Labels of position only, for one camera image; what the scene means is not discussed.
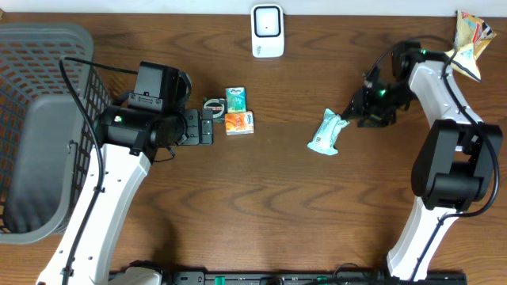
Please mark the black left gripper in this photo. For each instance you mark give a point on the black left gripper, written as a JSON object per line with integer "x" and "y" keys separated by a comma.
{"x": 205, "y": 138}

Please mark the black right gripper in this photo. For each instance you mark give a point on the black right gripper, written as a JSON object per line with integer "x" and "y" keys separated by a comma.
{"x": 362, "y": 104}

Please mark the orange tissue pack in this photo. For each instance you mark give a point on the orange tissue pack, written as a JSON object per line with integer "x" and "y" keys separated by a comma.
{"x": 239, "y": 123}

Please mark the teal tissue pack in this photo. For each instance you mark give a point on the teal tissue pack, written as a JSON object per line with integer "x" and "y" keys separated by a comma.
{"x": 236, "y": 99}

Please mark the light blue wipes pack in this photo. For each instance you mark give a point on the light blue wipes pack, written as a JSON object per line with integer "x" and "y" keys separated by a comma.
{"x": 325, "y": 137}

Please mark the orange white snack bag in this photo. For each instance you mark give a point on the orange white snack bag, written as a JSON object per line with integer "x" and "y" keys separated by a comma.
{"x": 472, "y": 37}

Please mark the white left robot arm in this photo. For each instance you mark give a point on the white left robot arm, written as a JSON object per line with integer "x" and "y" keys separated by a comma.
{"x": 130, "y": 139}

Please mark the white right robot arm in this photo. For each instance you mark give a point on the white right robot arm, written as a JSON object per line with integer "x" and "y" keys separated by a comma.
{"x": 456, "y": 174}

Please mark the grey plastic basket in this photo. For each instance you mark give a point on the grey plastic basket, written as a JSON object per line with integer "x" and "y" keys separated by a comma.
{"x": 45, "y": 144}

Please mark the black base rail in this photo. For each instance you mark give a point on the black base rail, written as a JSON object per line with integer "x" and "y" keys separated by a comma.
{"x": 343, "y": 277}

